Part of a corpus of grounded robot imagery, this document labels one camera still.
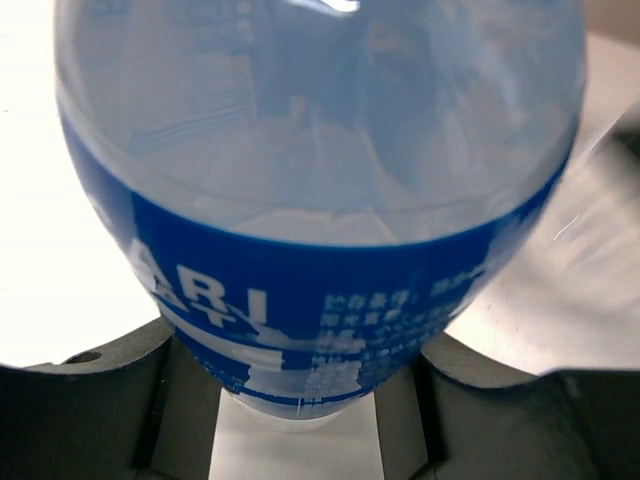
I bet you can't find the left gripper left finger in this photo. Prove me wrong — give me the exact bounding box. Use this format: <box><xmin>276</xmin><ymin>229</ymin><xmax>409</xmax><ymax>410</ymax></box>
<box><xmin>1</xmin><ymin>319</ymin><xmax>221</xmax><ymax>479</ymax></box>

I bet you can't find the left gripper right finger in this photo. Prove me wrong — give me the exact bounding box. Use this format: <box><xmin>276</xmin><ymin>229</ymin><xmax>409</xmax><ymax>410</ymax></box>
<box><xmin>374</xmin><ymin>334</ymin><xmax>639</xmax><ymax>479</ymax></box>

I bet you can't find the water bottle blue label front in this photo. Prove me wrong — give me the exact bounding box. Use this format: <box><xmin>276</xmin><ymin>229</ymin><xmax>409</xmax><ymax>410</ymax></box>
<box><xmin>54</xmin><ymin>1</ymin><xmax>585</xmax><ymax>426</ymax></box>

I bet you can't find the water bottle blue label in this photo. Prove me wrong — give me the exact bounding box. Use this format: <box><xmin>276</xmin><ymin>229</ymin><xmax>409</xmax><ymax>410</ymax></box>
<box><xmin>54</xmin><ymin>1</ymin><xmax>585</xmax><ymax>426</ymax></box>
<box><xmin>447</xmin><ymin>34</ymin><xmax>639</xmax><ymax>375</ymax></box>

